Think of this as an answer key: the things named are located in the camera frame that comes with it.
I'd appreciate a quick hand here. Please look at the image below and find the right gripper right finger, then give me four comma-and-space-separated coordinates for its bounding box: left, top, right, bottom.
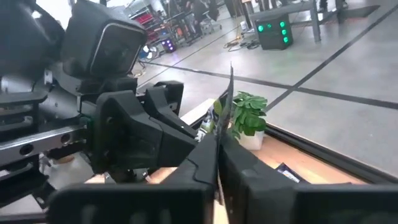
219, 136, 398, 224

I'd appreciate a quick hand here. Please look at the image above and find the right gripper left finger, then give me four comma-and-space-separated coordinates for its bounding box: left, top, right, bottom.
48, 134, 219, 224

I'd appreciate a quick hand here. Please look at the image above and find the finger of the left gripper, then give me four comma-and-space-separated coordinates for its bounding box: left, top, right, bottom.
91, 90, 200, 174
144, 80, 199, 140

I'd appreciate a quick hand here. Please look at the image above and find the dark blue tea packet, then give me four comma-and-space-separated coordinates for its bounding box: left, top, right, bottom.
275, 162, 310, 184
200, 62, 236, 147

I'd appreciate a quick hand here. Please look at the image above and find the purple lit device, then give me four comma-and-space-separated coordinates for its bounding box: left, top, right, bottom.
160, 37, 178, 54

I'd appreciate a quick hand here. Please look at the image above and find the green potted plant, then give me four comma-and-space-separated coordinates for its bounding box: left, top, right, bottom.
231, 90, 269, 152

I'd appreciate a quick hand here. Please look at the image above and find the black box with green lights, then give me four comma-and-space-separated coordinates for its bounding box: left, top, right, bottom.
254, 14, 295, 51

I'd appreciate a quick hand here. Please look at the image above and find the grey metal table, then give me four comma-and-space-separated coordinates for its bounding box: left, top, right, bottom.
248, 0, 323, 43

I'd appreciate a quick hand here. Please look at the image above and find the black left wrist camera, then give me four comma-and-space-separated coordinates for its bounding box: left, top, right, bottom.
60, 0, 149, 80

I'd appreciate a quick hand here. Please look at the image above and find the floor cable bundle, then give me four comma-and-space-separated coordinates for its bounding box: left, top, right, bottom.
223, 35, 261, 50

